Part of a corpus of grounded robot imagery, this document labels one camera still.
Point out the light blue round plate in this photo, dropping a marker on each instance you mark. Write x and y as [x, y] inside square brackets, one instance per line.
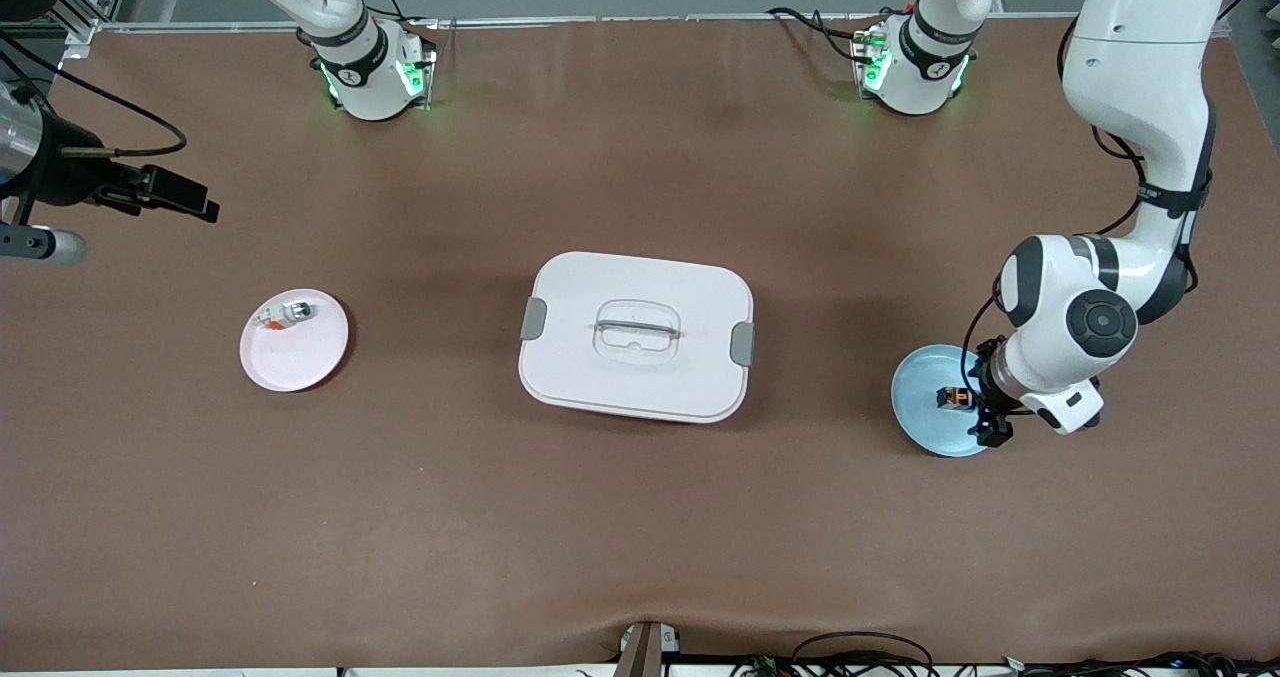
[920, 412]

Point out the brown grey mount bracket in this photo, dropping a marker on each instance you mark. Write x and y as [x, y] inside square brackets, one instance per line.
[645, 647]

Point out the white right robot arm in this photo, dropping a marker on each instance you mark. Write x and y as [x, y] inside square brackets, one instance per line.
[355, 67]

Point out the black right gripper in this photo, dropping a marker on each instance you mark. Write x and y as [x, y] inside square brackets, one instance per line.
[72, 175]

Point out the pink round plate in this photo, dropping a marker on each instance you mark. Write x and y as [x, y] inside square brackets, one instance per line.
[295, 362]

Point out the white silver switch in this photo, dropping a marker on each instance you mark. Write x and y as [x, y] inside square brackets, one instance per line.
[288, 312]

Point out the brown table mat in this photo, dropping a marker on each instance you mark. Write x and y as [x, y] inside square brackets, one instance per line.
[640, 517]

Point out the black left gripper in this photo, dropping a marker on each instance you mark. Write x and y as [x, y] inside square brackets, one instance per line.
[983, 395]

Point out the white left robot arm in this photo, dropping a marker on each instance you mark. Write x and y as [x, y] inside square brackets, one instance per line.
[1140, 57]

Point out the white lidded box grey latches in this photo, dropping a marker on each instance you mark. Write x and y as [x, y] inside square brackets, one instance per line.
[640, 377]

